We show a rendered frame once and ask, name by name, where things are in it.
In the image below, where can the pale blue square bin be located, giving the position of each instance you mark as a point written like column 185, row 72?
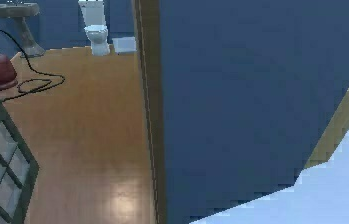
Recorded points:
column 124, row 44

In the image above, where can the beige pedestal sink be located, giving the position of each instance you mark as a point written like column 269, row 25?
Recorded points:
column 21, row 23

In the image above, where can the white toilet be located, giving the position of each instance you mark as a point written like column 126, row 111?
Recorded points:
column 97, row 35

